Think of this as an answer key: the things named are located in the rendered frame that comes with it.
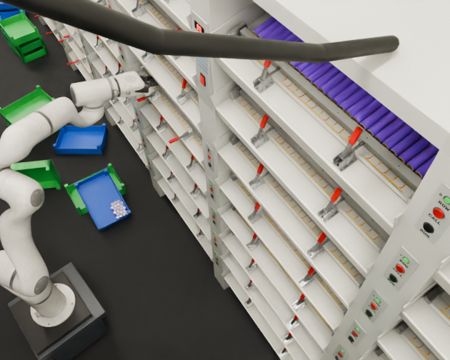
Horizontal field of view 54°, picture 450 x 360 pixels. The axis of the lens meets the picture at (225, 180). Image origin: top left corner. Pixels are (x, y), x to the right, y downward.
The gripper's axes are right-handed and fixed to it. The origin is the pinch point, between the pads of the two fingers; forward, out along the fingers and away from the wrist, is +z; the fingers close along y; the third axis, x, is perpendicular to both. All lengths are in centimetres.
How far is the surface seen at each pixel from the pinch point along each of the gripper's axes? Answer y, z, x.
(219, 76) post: -53, -9, -38
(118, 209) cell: 17, -6, 97
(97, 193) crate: 34, -11, 98
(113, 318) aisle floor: -36, -31, 111
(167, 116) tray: -13.1, 0.8, 8.1
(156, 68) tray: -7.3, -2.8, -10.9
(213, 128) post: -52, -7, -19
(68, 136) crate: 94, -8, 105
